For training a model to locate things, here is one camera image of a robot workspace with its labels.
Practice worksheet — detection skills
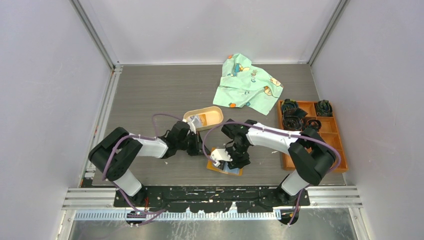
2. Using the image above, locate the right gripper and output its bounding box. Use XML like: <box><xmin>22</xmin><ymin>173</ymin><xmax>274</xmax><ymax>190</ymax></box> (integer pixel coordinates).
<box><xmin>221</xmin><ymin>142</ymin><xmax>251</xmax><ymax>170</ymax></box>

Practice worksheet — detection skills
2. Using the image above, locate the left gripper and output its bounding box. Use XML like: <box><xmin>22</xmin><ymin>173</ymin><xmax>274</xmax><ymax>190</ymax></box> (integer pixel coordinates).
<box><xmin>177</xmin><ymin>131</ymin><xmax>211</xmax><ymax>156</ymax></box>

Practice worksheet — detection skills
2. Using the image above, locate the orange leather card holder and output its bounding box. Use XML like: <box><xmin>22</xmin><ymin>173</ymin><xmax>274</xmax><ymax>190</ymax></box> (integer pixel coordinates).
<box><xmin>206</xmin><ymin>161</ymin><xmax>243</xmax><ymax>177</ymax></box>

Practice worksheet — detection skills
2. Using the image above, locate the credit card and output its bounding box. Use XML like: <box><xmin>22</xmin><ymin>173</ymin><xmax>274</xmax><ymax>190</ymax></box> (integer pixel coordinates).
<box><xmin>189</xmin><ymin>114</ymin><xmax>206</xmax><ymax>129</ymax></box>

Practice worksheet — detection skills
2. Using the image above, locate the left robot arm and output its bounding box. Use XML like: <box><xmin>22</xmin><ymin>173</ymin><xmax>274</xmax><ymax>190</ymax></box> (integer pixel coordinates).
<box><xmin>88</xmin><ymin>121</ymin><xmax>203</xmax><ymax>207</ymax></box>

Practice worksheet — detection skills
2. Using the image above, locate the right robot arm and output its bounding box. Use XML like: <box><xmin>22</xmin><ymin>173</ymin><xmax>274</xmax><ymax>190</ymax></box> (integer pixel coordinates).
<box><xmin>211</xmin><ymin>119</ymin><xmax>341</xmax><ymax>206</ymax></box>

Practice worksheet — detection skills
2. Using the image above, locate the beige oval tray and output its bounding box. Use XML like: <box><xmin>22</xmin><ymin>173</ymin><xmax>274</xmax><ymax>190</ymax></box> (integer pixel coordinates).
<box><xmin>183</xmin><ymin>106</ymin><xmax>224</xmax><ymax>132</ymax></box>

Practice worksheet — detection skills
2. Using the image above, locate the green cartoon cloth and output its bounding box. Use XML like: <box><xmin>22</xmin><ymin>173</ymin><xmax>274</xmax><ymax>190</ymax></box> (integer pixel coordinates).
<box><xmin>213</xmin><ymin>53</ymin><xmax>284</xmax><ymax>116</ymax></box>

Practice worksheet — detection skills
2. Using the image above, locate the dark bundle in corner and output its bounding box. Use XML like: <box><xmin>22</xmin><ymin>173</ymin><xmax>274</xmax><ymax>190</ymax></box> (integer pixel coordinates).
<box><xmin>315</xmin><ymin>99</ymin><xmax>333</xmax><ymax>117</ymax></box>

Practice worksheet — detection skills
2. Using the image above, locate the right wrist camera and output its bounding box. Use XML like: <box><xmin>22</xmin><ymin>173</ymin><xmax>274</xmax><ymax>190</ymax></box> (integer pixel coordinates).
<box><xmin>210</xmin><ymin>148</ymin><xmax>233</xmax><ymax>168</ymax></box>

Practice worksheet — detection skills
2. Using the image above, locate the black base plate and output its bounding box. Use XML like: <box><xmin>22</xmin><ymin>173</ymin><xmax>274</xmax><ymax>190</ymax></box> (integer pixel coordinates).
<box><xmin>131</xmin><ymin>186</ymin><xmax>311</xmax><ymax>213</ymax></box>

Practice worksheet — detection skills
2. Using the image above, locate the dark coiled strap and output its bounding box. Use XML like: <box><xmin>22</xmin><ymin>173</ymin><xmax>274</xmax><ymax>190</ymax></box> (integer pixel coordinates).
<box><xmin>280</xmin><ymin>98</ymin><xmax>309</xmax><ymax>131</ymax></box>

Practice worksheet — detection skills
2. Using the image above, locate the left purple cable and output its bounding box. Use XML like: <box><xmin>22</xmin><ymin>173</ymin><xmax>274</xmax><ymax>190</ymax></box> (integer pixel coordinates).
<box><xmin>100</xmin><ymin>113</ymin><xmax>185</xmax><ymax>227</ymax></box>

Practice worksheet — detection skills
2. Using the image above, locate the black ring in organizer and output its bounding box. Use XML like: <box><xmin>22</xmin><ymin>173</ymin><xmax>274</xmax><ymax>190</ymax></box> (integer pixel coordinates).
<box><xmin>304</xmin><ymin>118</ymin><xmax>322</xmax><ymax>132</ymax></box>

